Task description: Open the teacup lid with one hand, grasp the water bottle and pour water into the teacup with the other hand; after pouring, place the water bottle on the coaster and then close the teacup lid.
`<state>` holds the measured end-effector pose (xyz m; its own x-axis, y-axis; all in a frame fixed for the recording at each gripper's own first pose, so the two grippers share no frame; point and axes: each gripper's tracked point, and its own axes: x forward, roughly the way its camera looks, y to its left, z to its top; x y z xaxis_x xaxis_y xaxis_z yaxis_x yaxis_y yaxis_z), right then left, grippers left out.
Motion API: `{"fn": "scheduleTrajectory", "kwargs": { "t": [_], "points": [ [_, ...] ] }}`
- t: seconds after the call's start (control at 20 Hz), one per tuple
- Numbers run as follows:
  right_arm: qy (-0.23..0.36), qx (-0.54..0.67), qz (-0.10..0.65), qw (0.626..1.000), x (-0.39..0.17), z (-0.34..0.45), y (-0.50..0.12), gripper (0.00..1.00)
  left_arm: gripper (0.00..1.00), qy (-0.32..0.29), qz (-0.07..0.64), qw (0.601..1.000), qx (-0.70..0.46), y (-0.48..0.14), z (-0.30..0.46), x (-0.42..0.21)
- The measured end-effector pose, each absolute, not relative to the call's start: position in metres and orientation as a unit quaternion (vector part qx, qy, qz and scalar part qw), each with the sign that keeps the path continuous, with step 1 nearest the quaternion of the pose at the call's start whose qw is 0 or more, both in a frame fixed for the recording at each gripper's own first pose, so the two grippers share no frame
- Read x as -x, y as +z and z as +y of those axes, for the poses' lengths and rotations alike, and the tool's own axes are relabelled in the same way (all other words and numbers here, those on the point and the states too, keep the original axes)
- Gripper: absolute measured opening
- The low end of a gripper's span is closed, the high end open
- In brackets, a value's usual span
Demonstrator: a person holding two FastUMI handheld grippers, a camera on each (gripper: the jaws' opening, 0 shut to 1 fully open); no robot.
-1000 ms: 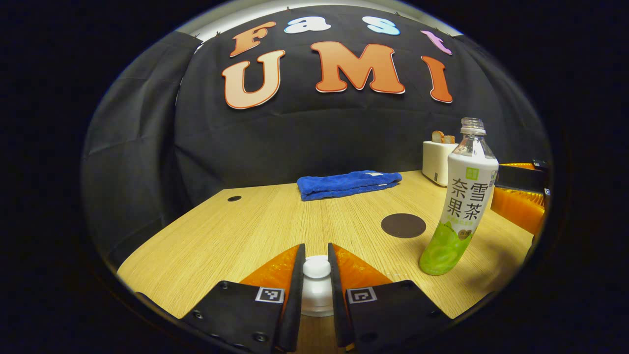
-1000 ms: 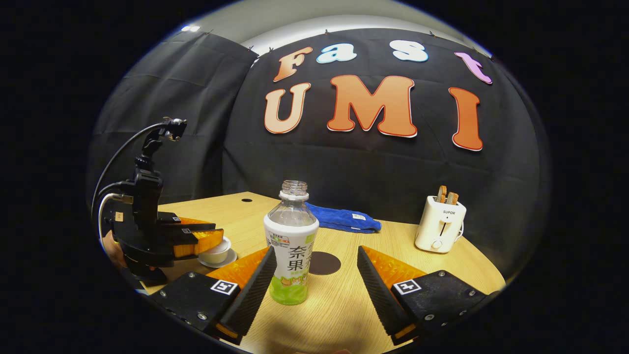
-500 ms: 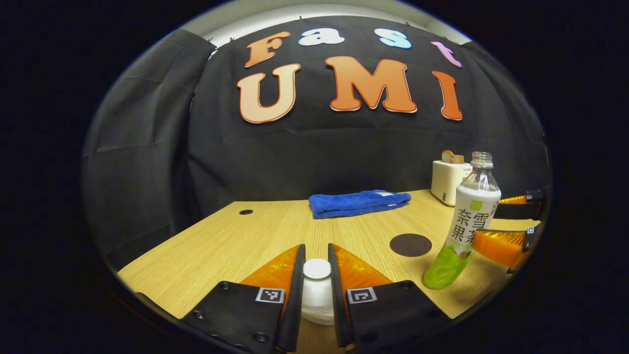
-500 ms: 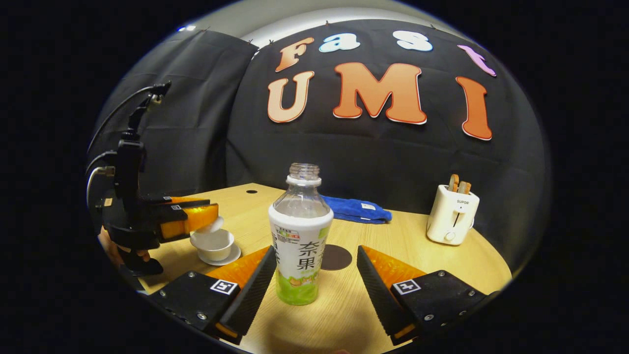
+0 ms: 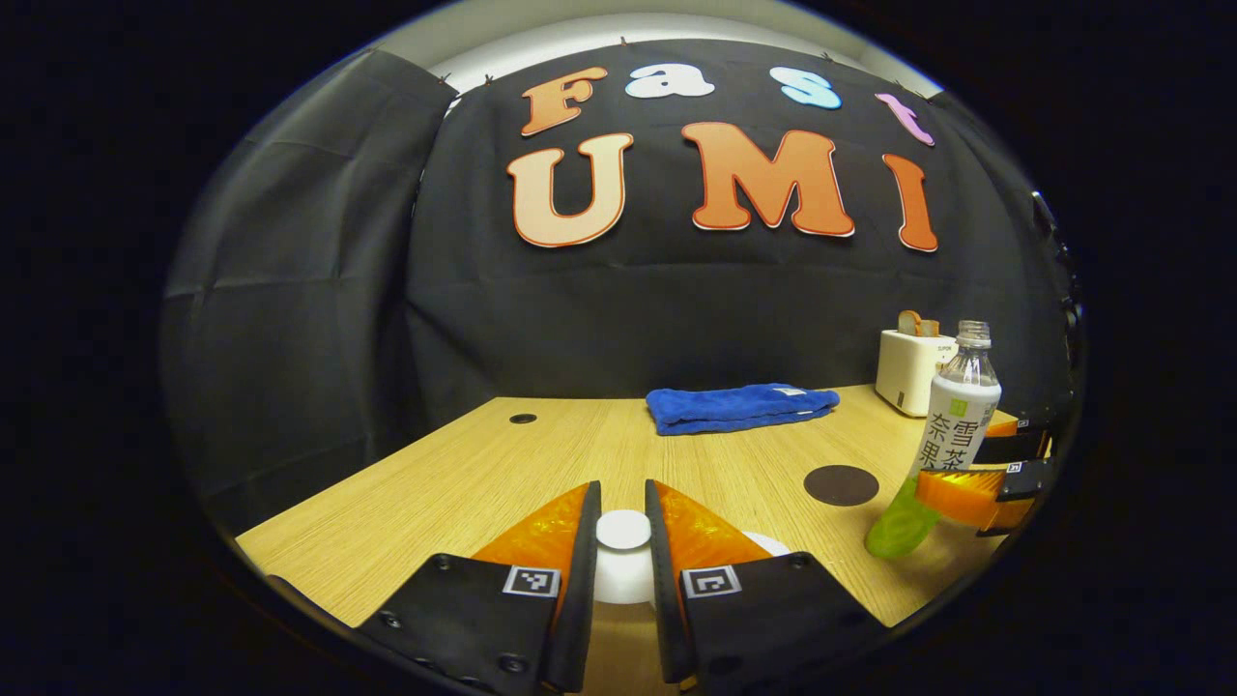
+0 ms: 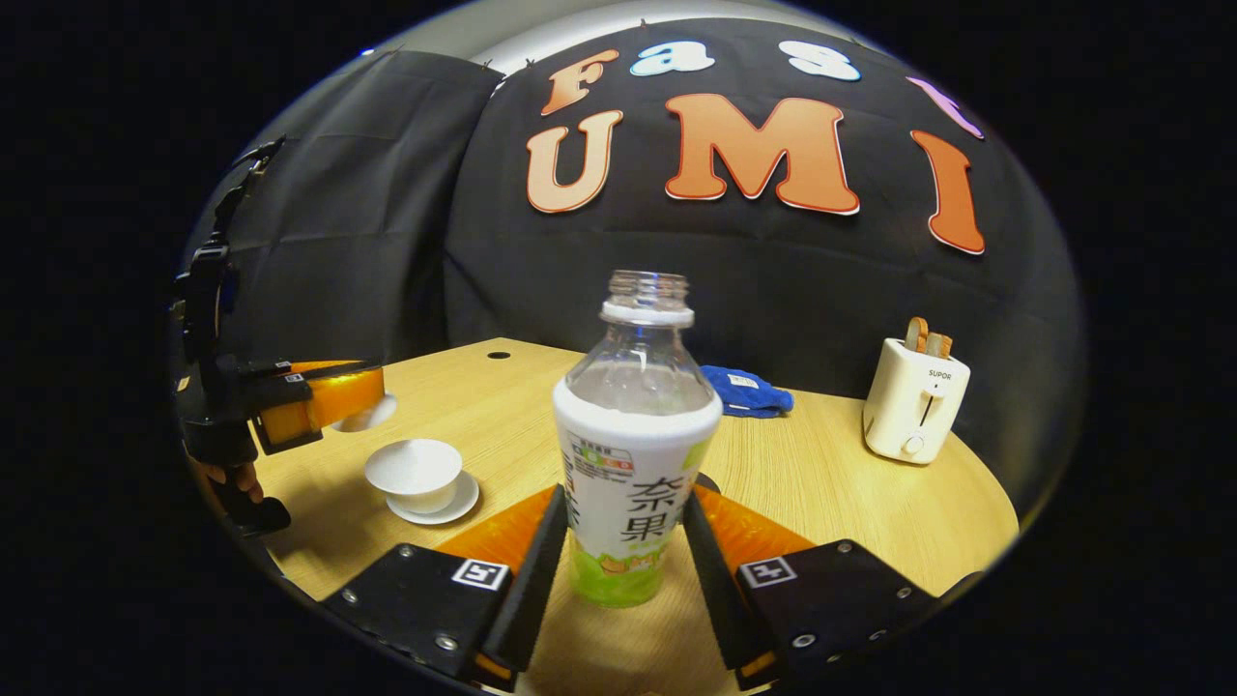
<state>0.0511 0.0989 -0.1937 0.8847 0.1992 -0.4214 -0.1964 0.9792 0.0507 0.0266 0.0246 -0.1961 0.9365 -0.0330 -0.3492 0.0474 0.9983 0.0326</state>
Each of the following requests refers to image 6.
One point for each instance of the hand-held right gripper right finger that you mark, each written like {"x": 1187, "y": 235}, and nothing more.
{"x": 715, "y": 594}

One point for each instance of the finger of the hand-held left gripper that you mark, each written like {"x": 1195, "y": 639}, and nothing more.
{"x": 329, "y": 401}
{"x": 309, "y": 368}

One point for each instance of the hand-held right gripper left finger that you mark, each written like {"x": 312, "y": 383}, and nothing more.
{"x": 536, "y": 590}

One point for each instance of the white teacup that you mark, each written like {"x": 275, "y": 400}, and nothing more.
{"x": 416, "y": 469}

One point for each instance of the dark brown round coaster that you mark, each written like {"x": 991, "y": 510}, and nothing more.
{"x": 708, "y": 482}

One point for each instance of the clear water bottle green label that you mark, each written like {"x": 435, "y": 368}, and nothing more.
{"x": 633, "y": 454}

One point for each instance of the white saucer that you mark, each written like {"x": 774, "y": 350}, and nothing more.
{"x": 464, "y": 498}

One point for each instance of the blue folded cloth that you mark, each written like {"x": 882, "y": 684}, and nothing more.
{"x": 744, "y": 391}

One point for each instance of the white toaster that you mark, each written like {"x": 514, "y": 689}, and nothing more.
{"x": 913, "y": 406}

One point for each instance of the black backdrop cloth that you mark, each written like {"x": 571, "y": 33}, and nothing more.
{"x": 773, "y": 280}

